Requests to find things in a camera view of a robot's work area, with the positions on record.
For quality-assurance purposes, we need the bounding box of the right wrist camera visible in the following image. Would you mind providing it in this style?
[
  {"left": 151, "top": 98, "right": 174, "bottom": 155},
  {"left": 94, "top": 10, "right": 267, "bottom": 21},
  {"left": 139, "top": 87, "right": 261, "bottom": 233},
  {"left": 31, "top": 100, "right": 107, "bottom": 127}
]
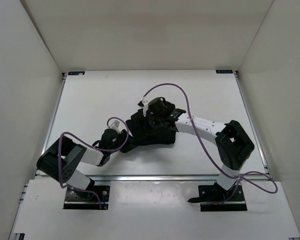
[{"left": 137, "top": 99, "right": 149, "bottom": 117}]

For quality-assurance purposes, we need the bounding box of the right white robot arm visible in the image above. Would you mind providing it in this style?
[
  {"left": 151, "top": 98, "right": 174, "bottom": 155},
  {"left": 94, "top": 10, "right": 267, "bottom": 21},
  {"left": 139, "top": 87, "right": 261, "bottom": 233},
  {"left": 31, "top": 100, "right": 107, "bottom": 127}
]
[{"left": 142, "top": 97, "right": 255, "bottom": 200}]

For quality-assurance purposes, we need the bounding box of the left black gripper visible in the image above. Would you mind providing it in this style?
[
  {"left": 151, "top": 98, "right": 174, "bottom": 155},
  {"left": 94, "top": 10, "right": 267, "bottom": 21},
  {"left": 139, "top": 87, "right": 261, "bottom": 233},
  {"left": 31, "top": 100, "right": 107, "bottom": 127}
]
[{"left": 108, "top": 128, "right": 142, "bottom": 154}]

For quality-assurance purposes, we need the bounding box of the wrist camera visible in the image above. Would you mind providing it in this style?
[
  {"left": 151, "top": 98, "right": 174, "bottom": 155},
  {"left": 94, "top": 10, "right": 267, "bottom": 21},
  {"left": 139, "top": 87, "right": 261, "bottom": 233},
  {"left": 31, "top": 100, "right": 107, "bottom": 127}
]
[
  {"left": 137, "top": 99, "right": 149, "bottom": 117},
  {"left": 108, "top": 120, "right": 120, "bottom": 133}
]

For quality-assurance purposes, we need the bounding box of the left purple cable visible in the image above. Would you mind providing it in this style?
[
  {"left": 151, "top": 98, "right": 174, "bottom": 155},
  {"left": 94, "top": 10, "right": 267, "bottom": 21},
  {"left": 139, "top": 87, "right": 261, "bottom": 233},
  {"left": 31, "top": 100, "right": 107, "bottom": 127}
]
[{"left": 57, "top": 117, "right": 130, "bottom": 210}]

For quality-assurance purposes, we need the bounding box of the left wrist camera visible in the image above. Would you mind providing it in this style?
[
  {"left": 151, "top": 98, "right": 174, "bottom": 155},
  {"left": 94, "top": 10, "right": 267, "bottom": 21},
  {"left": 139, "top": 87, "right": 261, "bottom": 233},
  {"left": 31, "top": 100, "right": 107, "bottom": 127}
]
[{"left": 108, "top": 120, "right": 120, "bottom": 133}]

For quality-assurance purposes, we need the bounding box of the corner label sticker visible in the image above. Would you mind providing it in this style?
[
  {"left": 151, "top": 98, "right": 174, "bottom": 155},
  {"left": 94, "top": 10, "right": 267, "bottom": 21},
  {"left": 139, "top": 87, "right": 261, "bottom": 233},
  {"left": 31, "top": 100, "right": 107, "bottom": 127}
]
[
  {"left": 67, "top": 71, "right": 85, "bottom": 76},
  {"left": 215, "top": 69, "right": 234, "bottom": 74}
]

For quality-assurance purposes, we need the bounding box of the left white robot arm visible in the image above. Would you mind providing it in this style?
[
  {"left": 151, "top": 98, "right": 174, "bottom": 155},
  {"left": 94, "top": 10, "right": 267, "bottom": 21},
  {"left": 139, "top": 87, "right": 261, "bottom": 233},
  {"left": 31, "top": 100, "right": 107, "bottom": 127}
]
[{"left": 36, "top": 127, "right": 139, "bottom": 199}]

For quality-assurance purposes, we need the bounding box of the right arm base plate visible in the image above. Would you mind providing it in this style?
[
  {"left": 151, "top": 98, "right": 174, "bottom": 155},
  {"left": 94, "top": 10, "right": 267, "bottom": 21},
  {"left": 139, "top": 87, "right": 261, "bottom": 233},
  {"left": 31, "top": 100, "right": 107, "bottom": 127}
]
[{"left": 187, "top": 183, "right": 248, "bottom": 212}]

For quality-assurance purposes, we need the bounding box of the right corner label sticker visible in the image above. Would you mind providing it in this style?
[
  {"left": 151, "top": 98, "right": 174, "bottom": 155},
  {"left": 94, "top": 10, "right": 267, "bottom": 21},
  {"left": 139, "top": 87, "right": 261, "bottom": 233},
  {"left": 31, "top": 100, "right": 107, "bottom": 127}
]
[{"left": 215, "top": 69, "right": 234, "bottom": 74}]

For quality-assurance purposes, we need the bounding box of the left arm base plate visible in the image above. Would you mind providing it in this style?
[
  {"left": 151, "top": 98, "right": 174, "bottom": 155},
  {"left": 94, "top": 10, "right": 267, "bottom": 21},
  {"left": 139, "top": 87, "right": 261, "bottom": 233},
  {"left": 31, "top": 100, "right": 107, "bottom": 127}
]
[{"left": 63, "top": 183, "right": 111, "bottom": 211}]

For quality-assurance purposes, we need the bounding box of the left corner label sticker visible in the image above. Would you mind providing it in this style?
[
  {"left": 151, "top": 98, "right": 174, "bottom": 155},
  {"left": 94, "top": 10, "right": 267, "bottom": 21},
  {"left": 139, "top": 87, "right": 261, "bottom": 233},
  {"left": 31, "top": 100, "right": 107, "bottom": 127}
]
[{"left": 67, "top": 71, "right": 85, "bottom": 76}]

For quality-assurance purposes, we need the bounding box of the black pleated skirt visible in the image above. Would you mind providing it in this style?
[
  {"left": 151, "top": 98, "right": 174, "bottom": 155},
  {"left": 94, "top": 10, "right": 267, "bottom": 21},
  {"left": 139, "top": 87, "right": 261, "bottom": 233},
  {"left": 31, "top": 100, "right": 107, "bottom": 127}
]
[{"left": 125, "top": 110, "right": 177, "bottom": 146}]

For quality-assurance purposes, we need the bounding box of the aluminium front rail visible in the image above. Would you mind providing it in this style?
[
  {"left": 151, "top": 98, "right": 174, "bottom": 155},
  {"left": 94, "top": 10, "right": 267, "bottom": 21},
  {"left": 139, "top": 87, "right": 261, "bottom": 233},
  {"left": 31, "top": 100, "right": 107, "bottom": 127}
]
[{"left": 36, "top": 174, "right": 273, "bottom": 182}]

